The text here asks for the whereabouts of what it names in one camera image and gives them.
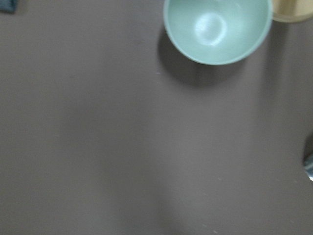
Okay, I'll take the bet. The mint green bowl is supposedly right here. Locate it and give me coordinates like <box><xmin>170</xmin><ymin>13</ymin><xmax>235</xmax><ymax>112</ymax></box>
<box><xmin>163</xmin><ymin>0</ymin><xmax>272</xmax><ymax>66</ymax></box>

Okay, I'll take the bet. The metal scoop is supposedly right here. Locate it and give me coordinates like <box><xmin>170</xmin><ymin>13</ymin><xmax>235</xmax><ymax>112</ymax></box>
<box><xmin>302</xmin><ymin>133</ymin><xmax>313</xmax><ymax>181</ymax></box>

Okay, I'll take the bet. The wooden cup stand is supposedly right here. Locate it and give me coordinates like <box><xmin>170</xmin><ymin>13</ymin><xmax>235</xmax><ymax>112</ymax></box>
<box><xmin>272</xmin><ymin>0</ymin><xmax>313</xmax><ymax>23</ymax></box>

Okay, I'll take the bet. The folded grey cloth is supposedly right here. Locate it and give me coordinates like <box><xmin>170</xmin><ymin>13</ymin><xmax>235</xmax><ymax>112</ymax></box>
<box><xmin>0</xmin><ymin>0</ymin><xmax>18</xmax><ymax>13</ymax></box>

